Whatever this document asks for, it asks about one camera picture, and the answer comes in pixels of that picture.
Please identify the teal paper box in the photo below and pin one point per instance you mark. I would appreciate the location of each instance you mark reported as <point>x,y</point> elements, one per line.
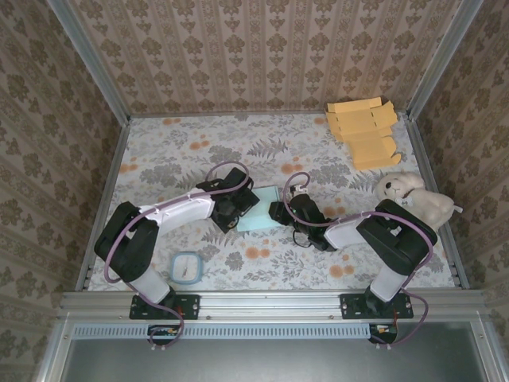
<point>264,211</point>

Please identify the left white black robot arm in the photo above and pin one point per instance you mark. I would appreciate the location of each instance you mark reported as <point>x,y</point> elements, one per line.
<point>179,211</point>

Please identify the cream plush dog toy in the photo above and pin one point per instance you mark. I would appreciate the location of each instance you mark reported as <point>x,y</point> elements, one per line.
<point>421,197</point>

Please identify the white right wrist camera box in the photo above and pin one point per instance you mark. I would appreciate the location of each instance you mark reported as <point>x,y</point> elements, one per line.
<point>300,193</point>

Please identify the aluminium frame post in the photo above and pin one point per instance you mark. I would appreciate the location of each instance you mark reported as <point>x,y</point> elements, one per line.
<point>90,59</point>
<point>441,59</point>

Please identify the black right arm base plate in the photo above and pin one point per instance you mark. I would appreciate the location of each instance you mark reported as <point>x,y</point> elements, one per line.
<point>352,306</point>

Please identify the aluminium side rail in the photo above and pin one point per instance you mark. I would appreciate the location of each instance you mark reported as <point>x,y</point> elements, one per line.
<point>107,191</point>
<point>424,159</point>

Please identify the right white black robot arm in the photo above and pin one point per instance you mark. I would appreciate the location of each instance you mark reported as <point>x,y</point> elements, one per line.
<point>397,238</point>

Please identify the grey metal sheet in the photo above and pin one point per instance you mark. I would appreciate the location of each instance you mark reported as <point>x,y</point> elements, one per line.
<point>258,362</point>

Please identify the square container blue rim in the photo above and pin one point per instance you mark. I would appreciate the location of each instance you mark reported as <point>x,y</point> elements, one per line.
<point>185,268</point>

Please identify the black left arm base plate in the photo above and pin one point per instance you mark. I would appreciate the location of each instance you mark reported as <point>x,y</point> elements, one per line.
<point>191,306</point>

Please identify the orange paper box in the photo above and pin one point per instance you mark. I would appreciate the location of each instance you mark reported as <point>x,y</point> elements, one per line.
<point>358,127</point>

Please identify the small black electronics board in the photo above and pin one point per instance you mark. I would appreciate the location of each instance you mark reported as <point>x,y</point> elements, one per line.
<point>383,333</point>
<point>165,334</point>

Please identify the aluminium mounting rail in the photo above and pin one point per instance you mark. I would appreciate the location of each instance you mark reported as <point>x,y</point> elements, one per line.
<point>270,304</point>

